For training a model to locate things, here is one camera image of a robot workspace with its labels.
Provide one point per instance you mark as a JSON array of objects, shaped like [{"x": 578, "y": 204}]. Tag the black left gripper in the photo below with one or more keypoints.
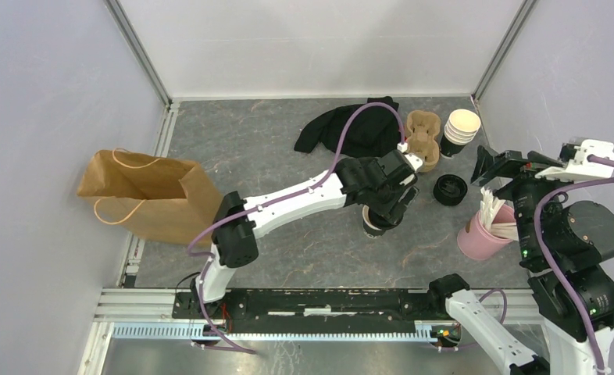
[{"x": 394, "y": 210}]

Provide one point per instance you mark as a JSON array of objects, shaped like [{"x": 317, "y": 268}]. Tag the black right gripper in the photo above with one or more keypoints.
[{"x": 508, "y": 162}]

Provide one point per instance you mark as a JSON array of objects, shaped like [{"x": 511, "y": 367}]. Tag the stack of black lids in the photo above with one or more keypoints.
[{"x": 450, "y": 190}]

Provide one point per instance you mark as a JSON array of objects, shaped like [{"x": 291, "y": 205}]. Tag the stack of white paper cups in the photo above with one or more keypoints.
[{"x": 460, "y": 129}]

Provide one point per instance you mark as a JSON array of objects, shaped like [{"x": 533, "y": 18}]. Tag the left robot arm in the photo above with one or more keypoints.
[{"x": 240, "y": 222}]

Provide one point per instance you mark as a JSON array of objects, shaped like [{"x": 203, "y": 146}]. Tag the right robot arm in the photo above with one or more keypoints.
[{"x": 563, "y": 245}]

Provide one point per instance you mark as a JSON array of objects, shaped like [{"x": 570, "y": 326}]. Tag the black cloth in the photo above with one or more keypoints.
[{"x": 373, "y": 133}]

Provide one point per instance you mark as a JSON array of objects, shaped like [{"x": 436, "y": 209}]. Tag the brown cardboard cup carrier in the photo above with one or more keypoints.
[{"x": 422, "y": 129}]

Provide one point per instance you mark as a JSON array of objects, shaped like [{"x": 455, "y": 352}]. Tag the pink straw holder cup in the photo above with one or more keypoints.
[{"x": 476, "y": 242}]

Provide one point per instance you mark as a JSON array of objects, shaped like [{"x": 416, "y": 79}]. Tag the brown paper bag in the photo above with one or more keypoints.
[{"x": 155, "y": 198}]

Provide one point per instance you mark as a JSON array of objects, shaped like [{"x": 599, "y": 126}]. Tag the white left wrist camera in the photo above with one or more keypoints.
[{"x": 414, "y": 160}]

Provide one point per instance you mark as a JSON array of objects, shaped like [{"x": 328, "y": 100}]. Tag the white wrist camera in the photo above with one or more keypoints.
[
  {"x": 575, "y": 166},
  {"x": 414, "y": 160}
]

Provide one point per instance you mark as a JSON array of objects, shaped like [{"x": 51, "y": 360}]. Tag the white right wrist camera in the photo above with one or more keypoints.
[{"x": 575, "y": 166}]

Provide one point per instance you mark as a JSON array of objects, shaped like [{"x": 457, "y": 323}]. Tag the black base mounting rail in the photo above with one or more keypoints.
[{"x": 325, "y": 311}]

